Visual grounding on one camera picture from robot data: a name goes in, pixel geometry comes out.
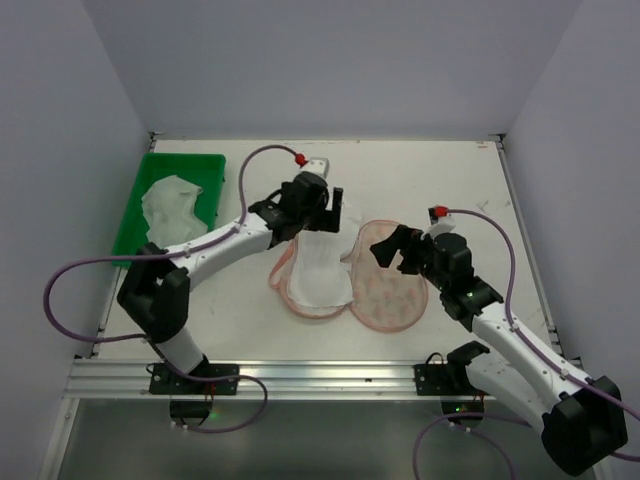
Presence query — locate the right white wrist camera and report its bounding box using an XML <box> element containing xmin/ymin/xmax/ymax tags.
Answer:
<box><xmin>426</xmin><ymin>205</ymin><xmax>455</xmax><ymax>239</ymax></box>

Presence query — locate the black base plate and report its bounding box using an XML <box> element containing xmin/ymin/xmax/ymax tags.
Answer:
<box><xmin>413</xmin><ymin>363</ymin><xmax>477</xmax><ymax>396</ymax></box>
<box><xmin>148</xmin><ymin>363</ymin><xmax>240</xmax><ymax>396</ymax></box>

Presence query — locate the aluminium mounting rail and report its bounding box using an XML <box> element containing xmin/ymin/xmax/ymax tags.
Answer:
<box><xmin>63</xmin><ymin>359</ymin><xmax>578</xmax><ymax>403</ymax></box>

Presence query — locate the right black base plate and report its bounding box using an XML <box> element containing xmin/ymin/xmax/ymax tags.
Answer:
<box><xmin>413</xmin><ymin>363</ymin><xmax>477</xmax><ymax>396</ymax></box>

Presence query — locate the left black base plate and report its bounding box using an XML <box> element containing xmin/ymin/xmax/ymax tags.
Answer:
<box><xmin>148</xmin><ymin>363</ymin><xmax>240</xmax><ymax>396</ymax></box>

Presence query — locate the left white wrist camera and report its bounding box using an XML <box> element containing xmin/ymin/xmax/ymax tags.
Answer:
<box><xmin>302</xmin><ymin>157</ymin><xmax>330</xmax><ymax>181</ymax></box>

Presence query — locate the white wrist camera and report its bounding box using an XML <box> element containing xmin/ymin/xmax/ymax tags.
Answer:
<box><xmin>426</xmin><ymin>205</ymin><xmax>455</xmax><ymax>239</ymax></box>
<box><xmin>302</xmin><ymin>157</ymin><xmax>330</xmax><ymax>181</ymax></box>

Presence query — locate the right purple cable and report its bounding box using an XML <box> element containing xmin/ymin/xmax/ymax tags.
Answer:
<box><xmin>412</xmin><ymin>205</ymin><xmax>640</xmax><ymax>480</ymax></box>

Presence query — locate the floral laundry bag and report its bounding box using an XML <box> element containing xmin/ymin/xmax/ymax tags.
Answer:
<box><xmin>268</xmin><ymin>220</ymin><xmax>429</xmax><ymax>333</ymax></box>

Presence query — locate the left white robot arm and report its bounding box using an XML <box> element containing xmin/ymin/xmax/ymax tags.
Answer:
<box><xmin>117</xmin><ymin>172</ymin><xmax>343</xmax><ymax>380</ymax></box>

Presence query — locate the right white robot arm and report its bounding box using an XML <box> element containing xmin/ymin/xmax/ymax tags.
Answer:
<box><xmin>370</xmin><ymin>225</ymin><xmax>628</xmax><ymax>476</ymax></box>

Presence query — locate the green plastic tray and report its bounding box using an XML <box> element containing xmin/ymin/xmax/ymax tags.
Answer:
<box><xmin>112</xmin><ymin>153</ymin><xmax>226</xmax><ymax>257</ymax></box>

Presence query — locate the white bra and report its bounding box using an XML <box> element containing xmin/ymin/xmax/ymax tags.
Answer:
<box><xmin>141</xmin><ymin>175</ymin><xmax>208</xmax><ymax>248</ymax></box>
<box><xmin>287</xmin><ymin>199</ymin><xmax>362</xmax><ymax>316</ymax></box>

